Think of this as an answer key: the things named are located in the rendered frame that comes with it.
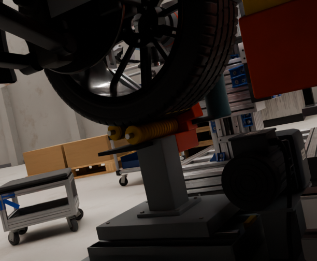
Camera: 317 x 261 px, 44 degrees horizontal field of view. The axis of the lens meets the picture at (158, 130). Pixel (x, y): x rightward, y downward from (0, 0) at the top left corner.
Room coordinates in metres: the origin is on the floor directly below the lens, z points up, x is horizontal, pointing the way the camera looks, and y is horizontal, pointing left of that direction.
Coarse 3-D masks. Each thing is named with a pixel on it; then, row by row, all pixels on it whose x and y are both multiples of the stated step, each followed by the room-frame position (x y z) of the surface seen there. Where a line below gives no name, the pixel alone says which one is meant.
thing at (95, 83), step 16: (144, 0) 1.30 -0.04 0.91; (160, 0) 1.31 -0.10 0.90; (144, 16) 1.31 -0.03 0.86; (160, 16) 1.30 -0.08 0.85; (128, 32) 1.34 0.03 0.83; (144, 32) 1.31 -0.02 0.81; (160, 32) 1.31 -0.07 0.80; (176, 32) 1.08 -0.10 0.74; (128, 48) 1.39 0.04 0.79; (144, 48) 1.35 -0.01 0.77; (160, 48) 1.32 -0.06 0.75; (176, 48) 1.08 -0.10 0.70; (96, 64) 1.45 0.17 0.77; (144, 64) 1.37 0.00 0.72; (80, 80) 1.31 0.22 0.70; (96, 80) 1.37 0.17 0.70; (112, 80) 1.44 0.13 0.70; (144, 80) 1.37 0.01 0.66; (96, 96) 1.24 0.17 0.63; (112, 96) 1.23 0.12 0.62; (128, 96) 1.18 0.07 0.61
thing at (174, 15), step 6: (174, 12) 1.43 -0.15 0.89; (144, 18) 1.41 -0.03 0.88; (168, 18) 1.39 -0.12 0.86; (174, 18) 1.40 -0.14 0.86; (138, 24) 1.43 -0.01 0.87; (144, 24) 1.41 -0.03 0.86; (168, 24) 1.38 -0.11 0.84; (174, 24) 1.40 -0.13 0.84; (138, 30) 1.43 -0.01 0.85; (162, 36) 1.38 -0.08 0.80; (162, 42) 1.42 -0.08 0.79; (168, 42) 1.43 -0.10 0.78
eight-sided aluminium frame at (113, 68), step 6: (108, 54) 1.57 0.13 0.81; (108, 60) 1.53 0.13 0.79; (114, 60) 1.57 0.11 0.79; (108, 66) 1.53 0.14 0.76; (114, 66) 1.56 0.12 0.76; (114, 72) 1.52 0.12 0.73; (120, 78) 1.50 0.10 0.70; (126, 78) 1.54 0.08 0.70; (126, 84) 1.49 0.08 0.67; (132, 84) 1.49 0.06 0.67; (138, 84) 1.52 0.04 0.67
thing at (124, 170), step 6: (132, 66) 3.29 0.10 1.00; (138, 72) 3.70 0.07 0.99; (108, 126) 3.49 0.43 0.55; (108, 138) 3.50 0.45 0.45; (114, 156) 3.49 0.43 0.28; (126, 156) 3.60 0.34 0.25; (132, 156) 3.67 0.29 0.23; (180, 156) 3.54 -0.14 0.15; (126, 162) 3.49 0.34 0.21; (132, 162) 3.46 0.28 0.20; (138, 162) 3.42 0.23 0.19; (126, 168) 3.49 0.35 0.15; (132, 168) 3.43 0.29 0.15; (138, 168) 3.38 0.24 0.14; (120, 174) 3.49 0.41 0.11; (126, 174) 3.51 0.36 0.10; (120, 180) 3.52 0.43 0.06; (126, 180) 3.50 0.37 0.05
